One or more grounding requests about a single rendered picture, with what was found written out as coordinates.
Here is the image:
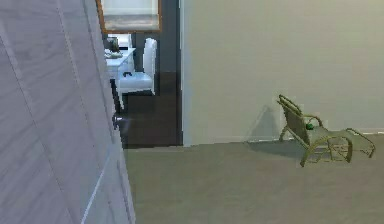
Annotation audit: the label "white dining chair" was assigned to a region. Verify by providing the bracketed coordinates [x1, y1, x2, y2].
[117, 37, 158, 110]

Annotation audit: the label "white dining table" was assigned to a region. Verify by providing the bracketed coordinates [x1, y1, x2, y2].
[105, 47, 137, 114]

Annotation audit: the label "white dish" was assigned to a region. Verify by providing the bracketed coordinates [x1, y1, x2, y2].
[105, 49, 124, 60]

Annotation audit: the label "dark pot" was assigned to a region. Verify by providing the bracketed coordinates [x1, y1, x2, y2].
[106, 36, 120, 53]

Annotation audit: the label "olive lounge chair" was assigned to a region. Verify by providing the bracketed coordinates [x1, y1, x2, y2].
[276, 94, 377, 168]

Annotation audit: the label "grey room door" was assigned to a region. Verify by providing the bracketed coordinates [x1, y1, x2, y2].
[0, 0, 137, 224]

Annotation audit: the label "black door handle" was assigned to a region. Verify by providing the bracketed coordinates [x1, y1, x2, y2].
[112, 113, 123, 131]

